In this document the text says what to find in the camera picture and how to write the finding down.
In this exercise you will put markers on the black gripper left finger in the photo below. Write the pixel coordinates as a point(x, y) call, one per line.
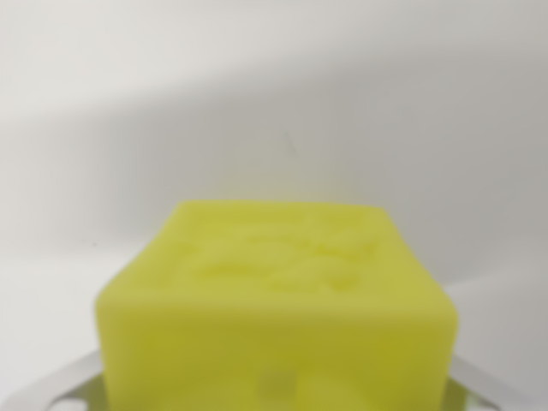
point(77, 381)

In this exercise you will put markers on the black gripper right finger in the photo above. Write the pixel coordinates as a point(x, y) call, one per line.
point(471, 385)

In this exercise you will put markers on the yellow cube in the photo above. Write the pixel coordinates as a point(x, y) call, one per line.
point(274, 325)

